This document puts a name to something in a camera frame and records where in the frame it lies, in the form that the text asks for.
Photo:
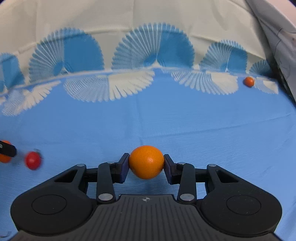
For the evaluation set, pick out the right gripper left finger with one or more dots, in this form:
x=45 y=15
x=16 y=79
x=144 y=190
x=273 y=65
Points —
x=109 y=173

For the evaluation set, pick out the small red fruit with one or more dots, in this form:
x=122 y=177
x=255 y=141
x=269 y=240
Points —
x=33 y=160

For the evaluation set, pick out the grey blanket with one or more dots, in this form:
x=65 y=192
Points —
x=277 y=19

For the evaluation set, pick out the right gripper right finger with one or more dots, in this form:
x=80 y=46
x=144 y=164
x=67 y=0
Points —
x=182 y=174

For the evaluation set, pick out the blue white patterned cloth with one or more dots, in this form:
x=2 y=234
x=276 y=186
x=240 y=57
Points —
x=87 y=81

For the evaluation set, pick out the round orange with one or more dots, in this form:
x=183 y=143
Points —
x=146 y=162

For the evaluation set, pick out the orange with stem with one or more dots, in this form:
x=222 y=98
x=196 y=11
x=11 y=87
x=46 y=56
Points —
x=5 y=159

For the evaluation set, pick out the small far orange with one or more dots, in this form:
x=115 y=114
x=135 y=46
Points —
x=249 y=81

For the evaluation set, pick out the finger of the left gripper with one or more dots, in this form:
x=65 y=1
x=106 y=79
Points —
x=7 y=149

